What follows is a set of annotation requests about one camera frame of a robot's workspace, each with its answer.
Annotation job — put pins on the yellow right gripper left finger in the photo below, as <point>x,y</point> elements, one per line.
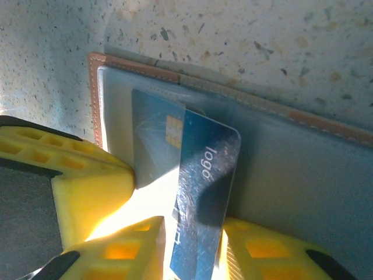
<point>116,253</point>

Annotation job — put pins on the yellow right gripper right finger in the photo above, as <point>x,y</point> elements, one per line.
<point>271,253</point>

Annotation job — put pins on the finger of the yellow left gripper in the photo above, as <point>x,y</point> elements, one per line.
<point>93,204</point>
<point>73,157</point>

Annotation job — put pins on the blue credit card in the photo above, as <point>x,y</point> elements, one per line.
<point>217,140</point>

